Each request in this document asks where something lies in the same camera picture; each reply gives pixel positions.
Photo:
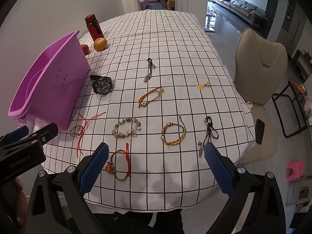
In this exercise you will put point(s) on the dark tall cabinet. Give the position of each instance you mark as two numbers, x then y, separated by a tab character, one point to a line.
271	12

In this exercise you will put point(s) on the person's left hand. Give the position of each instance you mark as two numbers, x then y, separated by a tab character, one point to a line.
20	199

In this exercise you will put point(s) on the black metal frame table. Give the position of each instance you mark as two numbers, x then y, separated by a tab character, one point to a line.
290	107

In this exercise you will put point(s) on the grey sofa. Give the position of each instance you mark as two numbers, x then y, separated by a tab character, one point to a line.
243	6

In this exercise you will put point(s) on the yellow flower charm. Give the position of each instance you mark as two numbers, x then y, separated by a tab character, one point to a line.
201	86

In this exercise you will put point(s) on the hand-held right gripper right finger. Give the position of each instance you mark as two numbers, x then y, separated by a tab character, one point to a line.
220	173

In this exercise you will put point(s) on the black wrist watch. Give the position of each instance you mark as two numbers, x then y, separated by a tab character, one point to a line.
102	85

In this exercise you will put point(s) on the pink plastic stool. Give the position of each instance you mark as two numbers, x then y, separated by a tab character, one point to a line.
295	169

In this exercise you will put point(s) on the beige chair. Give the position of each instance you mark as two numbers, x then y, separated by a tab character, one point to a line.
258	61

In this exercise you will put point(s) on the red water bottle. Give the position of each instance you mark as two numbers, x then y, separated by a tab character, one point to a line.
93	28

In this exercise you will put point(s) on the person's dark clothing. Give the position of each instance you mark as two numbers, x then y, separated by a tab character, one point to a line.
136	221

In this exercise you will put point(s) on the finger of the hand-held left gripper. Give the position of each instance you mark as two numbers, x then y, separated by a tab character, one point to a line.
45	132
15	133

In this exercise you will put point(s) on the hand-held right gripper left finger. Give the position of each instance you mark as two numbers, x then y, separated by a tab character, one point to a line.
93	170

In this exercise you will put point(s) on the yellow red apple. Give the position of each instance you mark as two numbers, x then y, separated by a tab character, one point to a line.
100	44

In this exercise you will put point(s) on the white checkered tablecloth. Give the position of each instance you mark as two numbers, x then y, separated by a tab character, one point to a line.
170	53

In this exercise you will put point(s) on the purple plastic basin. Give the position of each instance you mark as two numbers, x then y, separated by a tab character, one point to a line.
48	85

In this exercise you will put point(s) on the small red apple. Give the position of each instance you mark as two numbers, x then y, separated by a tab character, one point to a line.
85	49

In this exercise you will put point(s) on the pink bed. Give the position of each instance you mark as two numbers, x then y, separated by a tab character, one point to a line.
144	1

